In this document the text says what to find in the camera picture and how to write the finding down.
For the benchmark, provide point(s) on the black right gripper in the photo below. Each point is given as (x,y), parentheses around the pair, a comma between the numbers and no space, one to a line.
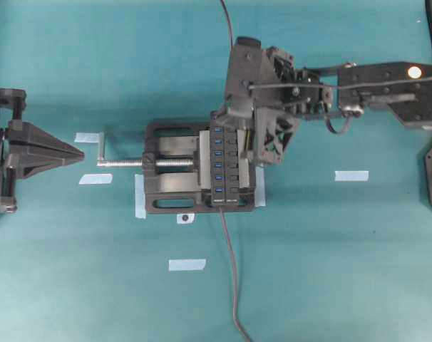
(266,97)

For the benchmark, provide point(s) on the blue tape strip under vise left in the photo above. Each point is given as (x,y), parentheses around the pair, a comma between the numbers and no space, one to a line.
(139,190)

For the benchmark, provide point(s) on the blue tape strip right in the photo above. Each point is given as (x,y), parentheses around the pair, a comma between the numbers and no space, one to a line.
(351,176)

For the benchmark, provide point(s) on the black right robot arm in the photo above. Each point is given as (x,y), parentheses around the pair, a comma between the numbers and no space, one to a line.
(404,88)

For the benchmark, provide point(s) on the silver vise screw with handle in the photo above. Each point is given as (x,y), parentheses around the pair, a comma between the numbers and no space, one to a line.
(102,162)

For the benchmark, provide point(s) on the white sticker with black dot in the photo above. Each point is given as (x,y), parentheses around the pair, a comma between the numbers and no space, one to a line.
(185,218)

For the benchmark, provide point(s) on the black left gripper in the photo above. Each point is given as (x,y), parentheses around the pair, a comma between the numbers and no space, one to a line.
(31,149)

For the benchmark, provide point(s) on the blue tape strip bottom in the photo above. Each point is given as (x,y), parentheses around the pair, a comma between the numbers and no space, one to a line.
(186,264)

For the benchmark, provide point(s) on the black bench vise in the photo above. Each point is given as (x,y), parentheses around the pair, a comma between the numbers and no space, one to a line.
(174,190)

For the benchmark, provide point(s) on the blue tape strip upper left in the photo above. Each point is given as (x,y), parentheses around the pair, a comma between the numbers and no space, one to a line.
(86,138)

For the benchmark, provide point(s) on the black multi-port USB hub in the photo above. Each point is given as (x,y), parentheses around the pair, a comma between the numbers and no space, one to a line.
(224,164)

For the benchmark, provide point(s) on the blue tape strip middle left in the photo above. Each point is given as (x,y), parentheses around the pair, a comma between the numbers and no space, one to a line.
(96,179)

